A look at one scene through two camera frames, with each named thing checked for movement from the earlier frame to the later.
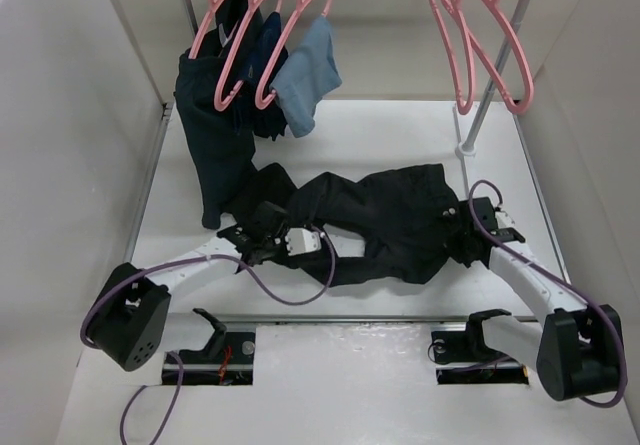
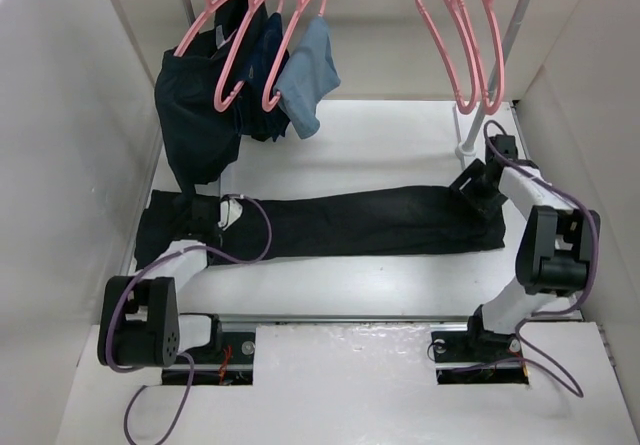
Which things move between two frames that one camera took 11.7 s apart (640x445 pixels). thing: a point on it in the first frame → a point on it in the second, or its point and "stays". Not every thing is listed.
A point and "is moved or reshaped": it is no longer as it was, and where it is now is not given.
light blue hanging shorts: x=310 y=72 stays
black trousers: x=405 y=215 is moved or reshaped
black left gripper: x=282 y=251 → x=185 y=229
